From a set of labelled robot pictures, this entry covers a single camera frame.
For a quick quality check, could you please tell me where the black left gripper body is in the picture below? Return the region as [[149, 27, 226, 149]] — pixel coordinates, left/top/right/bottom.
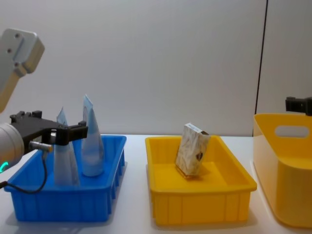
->
[[9, 110, 64, 147]]

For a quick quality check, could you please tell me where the marbled beige carton box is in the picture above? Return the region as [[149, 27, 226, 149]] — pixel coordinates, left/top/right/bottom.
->
[[175, 122, 211, 181]]

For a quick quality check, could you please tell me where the thin dark cable silver plug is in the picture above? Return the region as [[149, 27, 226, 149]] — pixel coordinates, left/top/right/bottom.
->
[[0, 140, 53, 194]]

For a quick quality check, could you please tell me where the blue plastic bin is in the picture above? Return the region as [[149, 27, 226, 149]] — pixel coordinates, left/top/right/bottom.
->
[[7, 135, 128, 223]]

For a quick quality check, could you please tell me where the yellow plastic basket with handle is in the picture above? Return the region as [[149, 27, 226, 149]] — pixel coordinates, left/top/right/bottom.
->
[[253, 113, 312, 230]]

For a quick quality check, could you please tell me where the yellow plastic bin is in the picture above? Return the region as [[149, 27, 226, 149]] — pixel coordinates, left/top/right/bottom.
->
[[145, 135, 258, 226]]

